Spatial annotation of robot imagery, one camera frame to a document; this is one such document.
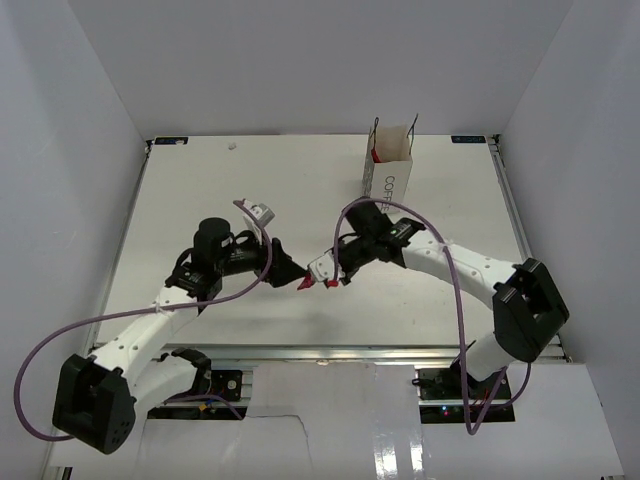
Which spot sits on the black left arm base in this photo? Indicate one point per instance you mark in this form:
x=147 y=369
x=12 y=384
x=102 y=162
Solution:
x=216 y=385

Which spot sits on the blue label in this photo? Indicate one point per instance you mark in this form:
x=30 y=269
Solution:
x=468 y=139
x=170 y=141

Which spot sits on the red snack packet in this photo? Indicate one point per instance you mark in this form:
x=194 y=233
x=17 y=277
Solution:
x=376 y=158
x=306 y=283

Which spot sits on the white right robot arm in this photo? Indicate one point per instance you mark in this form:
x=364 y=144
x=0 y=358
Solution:
x=527 y=307

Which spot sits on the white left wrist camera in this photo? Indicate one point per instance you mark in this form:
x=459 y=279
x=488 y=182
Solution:
x=256 y=217

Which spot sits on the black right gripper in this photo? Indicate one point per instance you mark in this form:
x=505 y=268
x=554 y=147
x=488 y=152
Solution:
x=349 y=273

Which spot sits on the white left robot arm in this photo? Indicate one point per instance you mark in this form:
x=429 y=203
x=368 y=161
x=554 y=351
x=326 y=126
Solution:
x=100 y=397

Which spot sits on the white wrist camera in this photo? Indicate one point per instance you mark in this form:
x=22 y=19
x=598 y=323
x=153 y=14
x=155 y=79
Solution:
x=256 y=217
x=325 y=270

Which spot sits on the grey white coffee paper bag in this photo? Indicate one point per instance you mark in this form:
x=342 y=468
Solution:
x=388 y=181

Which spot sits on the aluminium table edge rail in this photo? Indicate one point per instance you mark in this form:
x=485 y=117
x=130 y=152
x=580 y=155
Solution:
x=331 y=353

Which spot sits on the blue label left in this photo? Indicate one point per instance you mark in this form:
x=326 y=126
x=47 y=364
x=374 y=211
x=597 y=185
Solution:
x=170 y=141

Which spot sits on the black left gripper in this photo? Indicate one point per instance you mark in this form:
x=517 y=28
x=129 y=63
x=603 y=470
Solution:
x=282 y=269

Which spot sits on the blue label right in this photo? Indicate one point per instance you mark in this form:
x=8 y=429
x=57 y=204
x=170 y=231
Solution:
x=468 y=139

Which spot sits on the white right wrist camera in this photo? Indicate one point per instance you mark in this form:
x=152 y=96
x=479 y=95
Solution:
x=325 y=270

